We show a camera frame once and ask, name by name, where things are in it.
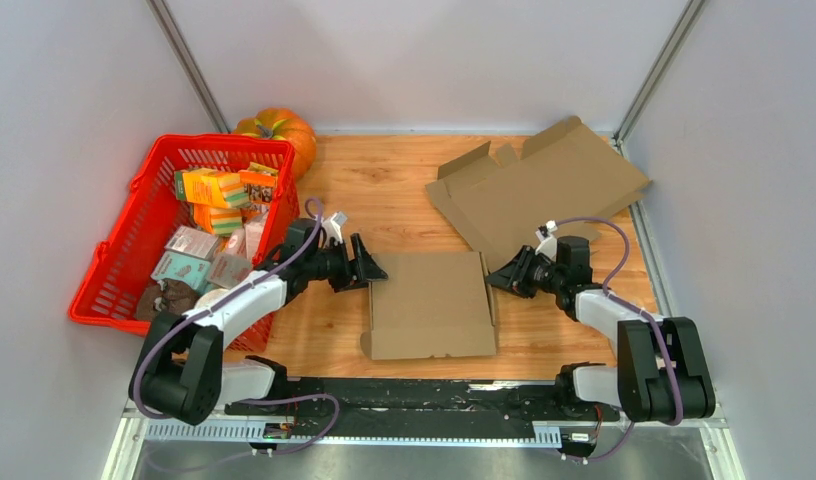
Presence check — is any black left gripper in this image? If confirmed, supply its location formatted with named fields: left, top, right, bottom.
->
left=305, top=234, right=388, bottom=294

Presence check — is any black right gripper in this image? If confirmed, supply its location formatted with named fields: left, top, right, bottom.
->
left=484, top=245, right=564, bottom=299

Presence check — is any brown cardboard box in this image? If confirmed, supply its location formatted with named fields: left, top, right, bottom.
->
left=360, top=251, right=498, bottom=361

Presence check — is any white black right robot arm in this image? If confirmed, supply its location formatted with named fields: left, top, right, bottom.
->
left=486, top=236, right=716, bottom=424

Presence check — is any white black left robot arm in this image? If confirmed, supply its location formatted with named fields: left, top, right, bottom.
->
left=129, top=215, right=388, bottom=425

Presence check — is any orange snack box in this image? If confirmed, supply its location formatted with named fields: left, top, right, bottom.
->
left=239, top=163, right=278, bottom=205

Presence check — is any teal cookie box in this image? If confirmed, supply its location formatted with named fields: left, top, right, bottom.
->
left=150, top=251, right=211, bottom=292

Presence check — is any flat brown cardboard sheet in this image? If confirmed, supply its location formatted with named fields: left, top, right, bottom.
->
left=426, top=116, right=650, bottom=271

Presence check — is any grey pink packet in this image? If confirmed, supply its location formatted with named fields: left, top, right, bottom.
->
left=206, top=212, right=267, bottom=289

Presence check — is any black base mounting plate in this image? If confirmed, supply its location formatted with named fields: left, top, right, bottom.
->
left=223, top=377, right=620, bottom=440

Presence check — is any orange sponge pack lower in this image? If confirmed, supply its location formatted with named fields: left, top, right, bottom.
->
left=192, top=204, right=243, bottom=236

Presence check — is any orange sponge pack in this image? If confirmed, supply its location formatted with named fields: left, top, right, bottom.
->
left=192, top=204, right=243, bottom=236
left=174, top=168, right=249, bottom=209

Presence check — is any beige tape roll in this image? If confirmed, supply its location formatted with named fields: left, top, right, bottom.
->
left=194, top=288, right=229, bottom=309

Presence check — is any orange sponge pack upper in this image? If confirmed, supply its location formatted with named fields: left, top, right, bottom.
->
left=174, top=168, right=249, bottom=209

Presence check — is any orange pumpkin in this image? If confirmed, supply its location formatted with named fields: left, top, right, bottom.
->
left=232, top=107, right=317, bottom=180

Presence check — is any brown netted item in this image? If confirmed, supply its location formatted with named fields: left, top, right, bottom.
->
left=134, top=279, right=200, bottom=321

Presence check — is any red plastic shopping basket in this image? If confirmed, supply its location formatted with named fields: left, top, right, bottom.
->
left=68, top=133, right=301, bottom=352

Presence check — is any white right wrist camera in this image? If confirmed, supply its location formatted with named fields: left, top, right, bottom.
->
left=535, top=220, right=558, bottom=260

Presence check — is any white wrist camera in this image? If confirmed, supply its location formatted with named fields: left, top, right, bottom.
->
left=535, top=220, right=558, bottom=260
left=321, top=211, right=348, bottom=247

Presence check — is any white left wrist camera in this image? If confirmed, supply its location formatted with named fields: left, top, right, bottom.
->
left=321, top=211, right=348, bottom=247

